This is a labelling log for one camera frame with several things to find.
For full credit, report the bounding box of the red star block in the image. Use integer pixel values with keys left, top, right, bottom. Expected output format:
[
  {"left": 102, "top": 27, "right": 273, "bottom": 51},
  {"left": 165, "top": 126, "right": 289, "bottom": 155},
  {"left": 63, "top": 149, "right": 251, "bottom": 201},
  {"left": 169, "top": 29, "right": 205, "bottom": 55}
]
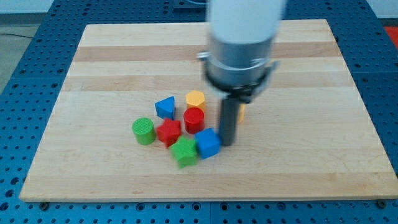
[{"left": 155, "top": 118, "right": 182, "bottom": 148}]

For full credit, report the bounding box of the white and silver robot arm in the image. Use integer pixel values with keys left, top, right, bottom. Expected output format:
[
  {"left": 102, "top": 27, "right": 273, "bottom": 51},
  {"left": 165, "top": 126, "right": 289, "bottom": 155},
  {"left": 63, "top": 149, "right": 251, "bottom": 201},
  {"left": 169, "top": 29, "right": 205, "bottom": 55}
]
[{"left": 199, "top": 0, "right": 286, "bottom": 103}]

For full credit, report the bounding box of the green cylinder block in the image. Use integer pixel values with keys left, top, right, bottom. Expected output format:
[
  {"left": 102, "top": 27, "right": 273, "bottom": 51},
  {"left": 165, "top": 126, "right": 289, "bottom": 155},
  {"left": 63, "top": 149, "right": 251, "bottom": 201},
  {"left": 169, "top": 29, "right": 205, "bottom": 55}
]
[{"left": 132, "top": 118, "right": 156, "bottom": 145}]

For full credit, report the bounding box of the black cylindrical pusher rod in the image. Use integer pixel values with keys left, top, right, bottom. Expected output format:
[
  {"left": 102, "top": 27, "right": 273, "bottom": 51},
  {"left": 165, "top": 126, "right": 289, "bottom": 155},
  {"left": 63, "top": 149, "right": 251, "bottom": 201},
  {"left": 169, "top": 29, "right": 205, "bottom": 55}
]
[{"left": 218, "top": 98, "right": 239, "bottom": 146}]

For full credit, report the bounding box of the green star block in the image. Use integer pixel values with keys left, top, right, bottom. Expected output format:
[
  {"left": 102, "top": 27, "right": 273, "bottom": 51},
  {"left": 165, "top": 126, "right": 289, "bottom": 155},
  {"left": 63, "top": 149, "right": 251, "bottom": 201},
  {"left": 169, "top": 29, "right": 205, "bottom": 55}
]
[{"left": 169, "top": 136, "right": 198, "bottom": 169}]

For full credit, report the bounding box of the blue triangle block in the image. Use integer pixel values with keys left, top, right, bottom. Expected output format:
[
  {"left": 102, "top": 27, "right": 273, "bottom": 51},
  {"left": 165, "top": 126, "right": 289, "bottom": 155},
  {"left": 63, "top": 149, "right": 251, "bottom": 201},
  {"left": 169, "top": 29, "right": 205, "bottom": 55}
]
[{"left": 155, "top": 96, "right": 175, "bottom": 120}]

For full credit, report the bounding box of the yellow hexagon block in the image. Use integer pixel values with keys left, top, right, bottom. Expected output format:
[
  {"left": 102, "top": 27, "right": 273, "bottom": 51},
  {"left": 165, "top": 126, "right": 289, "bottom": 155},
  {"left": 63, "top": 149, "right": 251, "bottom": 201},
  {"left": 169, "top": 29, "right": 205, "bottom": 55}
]
[{"left": 185, "top": 90, "right": 206, "bottom": 112}]

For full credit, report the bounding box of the wooden board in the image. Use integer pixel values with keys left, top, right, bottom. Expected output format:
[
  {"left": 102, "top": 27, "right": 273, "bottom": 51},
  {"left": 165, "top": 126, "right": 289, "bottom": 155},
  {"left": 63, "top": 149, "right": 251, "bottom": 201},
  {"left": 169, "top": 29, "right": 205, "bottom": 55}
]
[{"left": 19, "top": 19, "right": 397, "bottom": 202}]

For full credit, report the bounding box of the blue cube block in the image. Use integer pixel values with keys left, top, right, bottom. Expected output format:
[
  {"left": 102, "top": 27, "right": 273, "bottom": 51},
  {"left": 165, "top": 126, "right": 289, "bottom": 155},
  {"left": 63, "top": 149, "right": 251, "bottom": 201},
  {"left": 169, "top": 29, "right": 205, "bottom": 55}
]
[{"left": 194, "top": 128, "right": 221, "bottom": 159}]

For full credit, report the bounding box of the yellow block behind rod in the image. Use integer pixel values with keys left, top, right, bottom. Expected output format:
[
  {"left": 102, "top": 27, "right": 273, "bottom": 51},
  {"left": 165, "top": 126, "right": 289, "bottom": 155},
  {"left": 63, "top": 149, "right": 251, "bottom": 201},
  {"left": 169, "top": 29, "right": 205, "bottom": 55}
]
[{"left": 238, "top": 104, "right": 246, "bottom": 124}]

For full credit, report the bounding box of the red cylinder block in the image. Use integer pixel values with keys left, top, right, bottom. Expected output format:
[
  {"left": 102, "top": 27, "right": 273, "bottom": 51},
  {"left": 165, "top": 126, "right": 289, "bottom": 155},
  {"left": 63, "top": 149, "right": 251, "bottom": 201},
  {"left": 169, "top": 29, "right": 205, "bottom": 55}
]
[{"left": 183, "top": 108, "right": 205, "bottom": 134}]

